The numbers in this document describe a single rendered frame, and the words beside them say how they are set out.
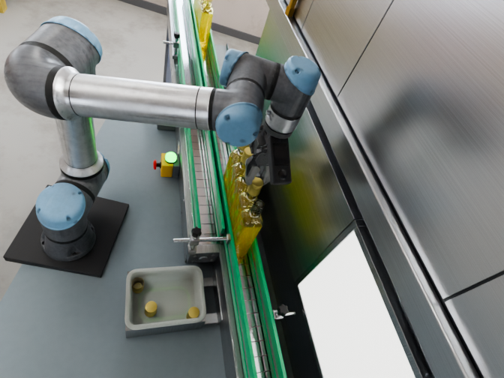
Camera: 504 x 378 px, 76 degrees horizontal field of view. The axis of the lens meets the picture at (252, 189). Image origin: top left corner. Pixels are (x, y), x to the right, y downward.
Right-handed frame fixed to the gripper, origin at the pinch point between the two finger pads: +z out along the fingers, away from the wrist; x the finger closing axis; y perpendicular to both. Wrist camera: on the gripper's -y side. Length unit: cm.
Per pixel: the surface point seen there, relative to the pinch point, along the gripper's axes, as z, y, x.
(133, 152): 40, 47, 33
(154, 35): 115, 279, 20
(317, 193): -7.9, -8.9, -12.2
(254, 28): 98, 302, -89
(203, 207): 27.3, 10.6, 9.2
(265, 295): 19.6, -24.3, -3.5
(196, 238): 17.3, -6.7, 14.7
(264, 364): 27.4, -40.2, -2.3
